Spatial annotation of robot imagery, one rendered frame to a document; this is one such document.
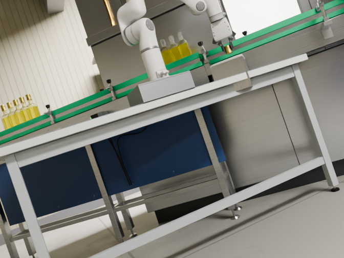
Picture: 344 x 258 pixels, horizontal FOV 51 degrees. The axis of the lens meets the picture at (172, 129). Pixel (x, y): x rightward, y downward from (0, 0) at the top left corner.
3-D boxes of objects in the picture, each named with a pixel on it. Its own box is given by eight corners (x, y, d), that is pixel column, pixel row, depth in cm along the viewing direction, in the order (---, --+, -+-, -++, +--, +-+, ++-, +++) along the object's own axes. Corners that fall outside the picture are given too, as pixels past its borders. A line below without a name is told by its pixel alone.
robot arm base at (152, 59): (179, 73, 168) (169, 42, 168) (156, 79, 162) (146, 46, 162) (165, 82, 182) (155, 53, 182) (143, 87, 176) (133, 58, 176)
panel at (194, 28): (304, 15, 212) (285, -39, 212) (304, 14, 209) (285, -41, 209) (167, 70, 238) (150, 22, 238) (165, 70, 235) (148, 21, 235)
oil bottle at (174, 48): (189, 74, 222) (178, 42, 222) (187, 74, 216) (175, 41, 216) (181, 78, 223) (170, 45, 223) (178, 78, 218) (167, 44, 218)
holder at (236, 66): (250, 73, 203) (246, 61, 203) (246, 70, 177) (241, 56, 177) (222, 84, 208) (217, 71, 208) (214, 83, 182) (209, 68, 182)
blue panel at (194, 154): (230, 155, 221) (207, 90, 221) (226, 160, 204) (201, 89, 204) (26, 217, 267) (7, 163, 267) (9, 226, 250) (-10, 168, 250)
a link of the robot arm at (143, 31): (151, 47, 166) (141, 14, 166) (132, 57, 174) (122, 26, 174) (164, 46, 173) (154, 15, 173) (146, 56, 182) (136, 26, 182)
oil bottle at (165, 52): (180, 78, 223) (169, 46, 223) (178, 78, 218) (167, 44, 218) (172, 81, 225) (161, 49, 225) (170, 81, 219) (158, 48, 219)
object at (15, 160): (341, 189, 192) (298, 63, 192) (61, 326, 143) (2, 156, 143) (329, 188, 200) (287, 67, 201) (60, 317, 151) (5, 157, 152)
